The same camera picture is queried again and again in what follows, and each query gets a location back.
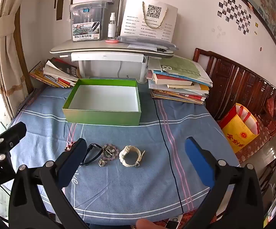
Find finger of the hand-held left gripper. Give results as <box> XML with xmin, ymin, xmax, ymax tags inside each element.
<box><xmin>0</xmin><ymin>122</ymin><xmax>27</xmax><ymax>165</ymax></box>

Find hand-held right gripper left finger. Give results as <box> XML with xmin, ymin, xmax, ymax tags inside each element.
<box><xmin>9</xmin><ymin>138</ymin><xmax>89</xmax><ymax>229</ymax></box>

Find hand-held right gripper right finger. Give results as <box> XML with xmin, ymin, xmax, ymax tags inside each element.
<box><xmin>184</xmin><ymin>136</ymin><xmax>264</xmax><ymax>229</ymax></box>

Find brown bead bracelet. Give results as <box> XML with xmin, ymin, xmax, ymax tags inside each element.
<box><xmin>65</xmin><ymin>141</ymin><xmax>77</xmax><ymax>152</ymax></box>

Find black wristband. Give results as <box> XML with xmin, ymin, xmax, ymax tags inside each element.
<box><xmin>79</xmin><ymin>143</ymin><xmax>103</xmax><ymax>166</ymax></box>

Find bead bracelet with metal charms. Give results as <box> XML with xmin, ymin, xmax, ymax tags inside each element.
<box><xmin>98</xmin><ymin>144</ymin><xmax>118</xmax><ymax>167</ymax></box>

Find white wristwatch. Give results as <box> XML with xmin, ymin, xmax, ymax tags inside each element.
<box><xmin>118</xmin><ymin>145</ymin><xmax>145</xmax><ymax>168</ymax></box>

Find green cardboard box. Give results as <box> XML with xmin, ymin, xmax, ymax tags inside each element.
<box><xmin>62</xmin><ymin>78</ymin><xmax>142</xmax><ymax>126</ymax></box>

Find yellow red shopping bag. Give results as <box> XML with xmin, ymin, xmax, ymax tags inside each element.
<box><xmin>219</xmin><ymin>103</ymin><xmax>260</xmax><ymax>153</ymax></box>

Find beige curtain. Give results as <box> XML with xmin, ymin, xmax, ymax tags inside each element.
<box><xmin>0</xmin><ymin>0</ymin><xmax>30</xmax><ymax>122</ymax></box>

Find blue striped blanket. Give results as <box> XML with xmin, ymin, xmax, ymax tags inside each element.
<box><xmin>8</xmin><ymin>85</ymin><xmax>241</xmax><ymax>222</ymax></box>

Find leaning pile of magazines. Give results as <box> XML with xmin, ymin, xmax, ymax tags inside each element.
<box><xmin>29</xmin><ymin>57</ymin><xmax>80</xmax><ymax>88</ymax></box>

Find tall stack of books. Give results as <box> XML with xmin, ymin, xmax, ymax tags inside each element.
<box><xmin>146</xmin><ymin>56</ymin><xmax>213</xmax><ymax>105</ymax></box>

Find dark wooden bench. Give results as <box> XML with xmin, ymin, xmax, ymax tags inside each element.
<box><xmin>192</xmin><ymin>48</ymin><xmax>276</xmax><ymax>148</ymax></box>

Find grey white study desk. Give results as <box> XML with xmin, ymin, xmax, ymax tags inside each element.
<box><xmin>50</xmin><ymin>39</ymin><xmax>179</xmax><ymax>84</ymax></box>

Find grey pouch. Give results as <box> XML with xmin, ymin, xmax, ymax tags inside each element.
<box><xmin>116</xmin><ymin>35</ymin><xmax>179</xmax><ymax>52</ymax></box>

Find clear plastic marker box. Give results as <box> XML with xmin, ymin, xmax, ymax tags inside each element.
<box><xmin>69</xmin><ymin>1</ymin><xmax>107</xmax><ymax>43</ymax></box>

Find clear spray bottle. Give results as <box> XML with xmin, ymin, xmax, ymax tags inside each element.
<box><xmin>107</xmin><ymin>13</ymin><xmax>116</xmax><ymax>40</ymax></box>

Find metal pole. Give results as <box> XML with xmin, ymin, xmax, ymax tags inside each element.
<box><xmin>118</xmin><ymin>0</ymin><xmax>125</xmax><ymax>36</ymax></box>

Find framed floral picture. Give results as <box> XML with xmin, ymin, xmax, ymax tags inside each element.
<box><xmin>239</xmin><ymin>0</ymin><xmax>276</xmax><ymax>57</ymax></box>

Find black cable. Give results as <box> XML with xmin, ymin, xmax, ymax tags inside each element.
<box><xmin>152</xmin><ymin>98</ymin><xmax>184</xmax><ymax>214</ymax></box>

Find white paper bag gold handle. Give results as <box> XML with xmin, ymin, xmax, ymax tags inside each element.
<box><xmin>120</xmin><ymin>0</ymin><xmax>178</xmax><ymax>42</ymax></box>

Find photo stickers on wall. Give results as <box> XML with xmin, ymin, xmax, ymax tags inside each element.
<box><xmin>218</xmin><ymin>0</ymin><xmax>252</xmax><ymax>35</ymax></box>

